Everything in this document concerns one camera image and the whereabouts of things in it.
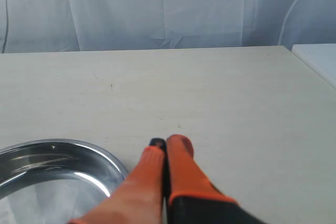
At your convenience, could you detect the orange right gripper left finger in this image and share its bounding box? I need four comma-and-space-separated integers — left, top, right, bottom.
69, 138, 165, 223

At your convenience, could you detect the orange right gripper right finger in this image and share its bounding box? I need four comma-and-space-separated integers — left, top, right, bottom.
166, 134, 264, 223

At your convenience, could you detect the round steel tray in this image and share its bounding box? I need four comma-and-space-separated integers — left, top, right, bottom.
1, 139, 128, 223

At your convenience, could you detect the white side table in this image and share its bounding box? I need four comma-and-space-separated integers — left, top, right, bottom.
292, 44, 336, 88

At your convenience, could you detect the white backdrop curtain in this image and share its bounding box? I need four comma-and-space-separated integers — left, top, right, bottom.
1, 0, 335, 53

